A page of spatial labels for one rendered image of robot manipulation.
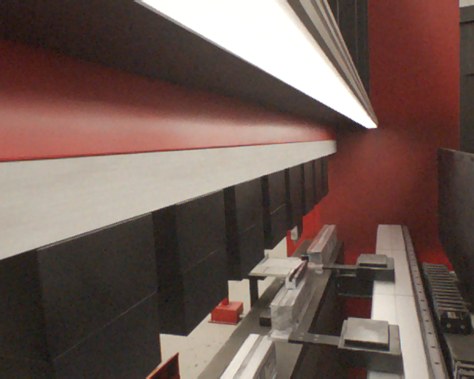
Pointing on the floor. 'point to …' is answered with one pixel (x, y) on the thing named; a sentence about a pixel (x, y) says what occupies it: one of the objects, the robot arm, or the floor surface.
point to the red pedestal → (227, 313)
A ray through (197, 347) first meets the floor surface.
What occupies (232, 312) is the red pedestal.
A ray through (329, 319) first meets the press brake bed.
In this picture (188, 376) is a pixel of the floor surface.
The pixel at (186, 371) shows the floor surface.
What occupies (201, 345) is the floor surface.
